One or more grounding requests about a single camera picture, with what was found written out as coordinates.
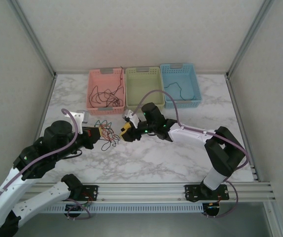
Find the green plastic basket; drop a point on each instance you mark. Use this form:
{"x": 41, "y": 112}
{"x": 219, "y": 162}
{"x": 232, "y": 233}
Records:
{"x": 141, "y": 81}

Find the blue plastic basket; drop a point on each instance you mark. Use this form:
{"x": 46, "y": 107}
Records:
{"x": 178, "y": 74}

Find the pink plastic basket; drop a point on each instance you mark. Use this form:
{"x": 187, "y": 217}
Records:
{"x": 107, "y": 79}

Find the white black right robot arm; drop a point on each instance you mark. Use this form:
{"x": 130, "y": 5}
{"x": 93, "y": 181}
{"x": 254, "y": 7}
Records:
{"x": 190, "y": 133}

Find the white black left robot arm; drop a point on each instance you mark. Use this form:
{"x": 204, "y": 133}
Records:
{"x": 45, "y": 197}

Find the aluminium table edge strip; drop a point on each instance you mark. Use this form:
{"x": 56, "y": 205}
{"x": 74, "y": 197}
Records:
{"x": 70, "y": 72}

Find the control board with LED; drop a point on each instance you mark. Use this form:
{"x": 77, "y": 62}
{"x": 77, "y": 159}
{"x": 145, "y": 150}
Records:
{"x": 211, "y": 208}
{"x": 78, "y": 208}

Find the aluminium table side rail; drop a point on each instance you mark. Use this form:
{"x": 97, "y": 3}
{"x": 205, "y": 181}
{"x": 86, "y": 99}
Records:
{"x": 50, "y": 89}
{"x": 240, "y": 123}

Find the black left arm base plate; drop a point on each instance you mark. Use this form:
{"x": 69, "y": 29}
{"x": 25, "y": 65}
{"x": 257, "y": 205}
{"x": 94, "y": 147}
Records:
{"x": 93, "y": 191}

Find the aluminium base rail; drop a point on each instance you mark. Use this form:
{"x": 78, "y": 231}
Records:
{"x": 141, "y": 192}

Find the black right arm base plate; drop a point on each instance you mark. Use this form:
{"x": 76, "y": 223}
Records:
{"x": 192, "y": 192}

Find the aluminium frame post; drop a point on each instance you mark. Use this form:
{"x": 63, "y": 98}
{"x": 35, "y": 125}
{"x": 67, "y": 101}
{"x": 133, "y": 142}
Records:
{"x": 33, "y": 34}
{"x": 249, "y": 34}

